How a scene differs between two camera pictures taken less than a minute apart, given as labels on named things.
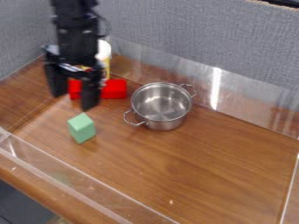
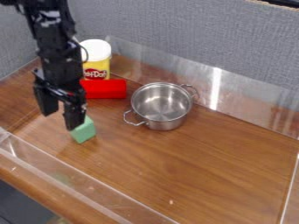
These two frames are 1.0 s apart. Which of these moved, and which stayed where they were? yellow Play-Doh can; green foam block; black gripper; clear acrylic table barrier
Moved: black gripper
Stayed: yellow Play-Doh can; clear acrylic table barrier; green foam block
